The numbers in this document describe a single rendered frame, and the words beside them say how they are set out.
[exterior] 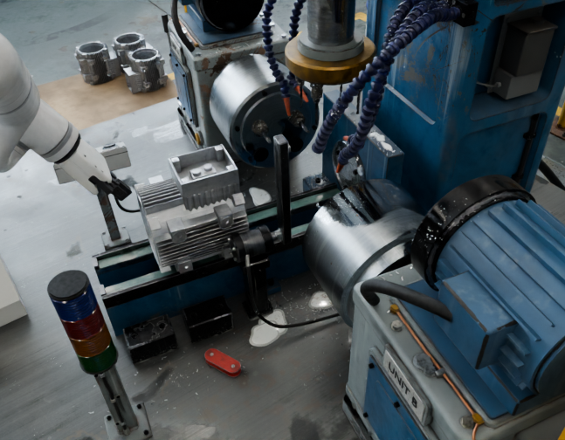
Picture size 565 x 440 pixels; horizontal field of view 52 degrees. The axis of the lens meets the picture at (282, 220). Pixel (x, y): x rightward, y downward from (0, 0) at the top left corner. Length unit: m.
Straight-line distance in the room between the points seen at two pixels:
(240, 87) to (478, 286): 0.90
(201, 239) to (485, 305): 0.66
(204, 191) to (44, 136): 0.31
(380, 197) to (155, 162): 0.94
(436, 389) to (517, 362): 0.14
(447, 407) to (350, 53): 0.66
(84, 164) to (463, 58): 0.73
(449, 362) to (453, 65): 0.58
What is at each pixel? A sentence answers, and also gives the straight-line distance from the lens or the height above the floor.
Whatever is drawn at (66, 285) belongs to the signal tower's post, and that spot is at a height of 1.22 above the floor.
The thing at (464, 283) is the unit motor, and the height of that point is 1.32.
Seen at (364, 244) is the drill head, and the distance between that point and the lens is 0.99.
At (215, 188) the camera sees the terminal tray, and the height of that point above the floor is 1.11.
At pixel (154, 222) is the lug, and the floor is 1.09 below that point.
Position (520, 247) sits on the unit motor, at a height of 1.35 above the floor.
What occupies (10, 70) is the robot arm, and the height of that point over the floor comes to 1.53.
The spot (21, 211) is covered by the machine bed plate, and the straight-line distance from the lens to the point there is 1.78.
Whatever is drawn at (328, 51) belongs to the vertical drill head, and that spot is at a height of 1.35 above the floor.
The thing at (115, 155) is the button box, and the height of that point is 1.06.
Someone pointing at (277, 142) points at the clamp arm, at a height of 1.25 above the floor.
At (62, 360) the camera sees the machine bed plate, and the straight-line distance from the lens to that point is 1.36.
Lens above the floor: 1.84
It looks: 42 degrees down
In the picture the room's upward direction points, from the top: 3 degrees counter-clockwise
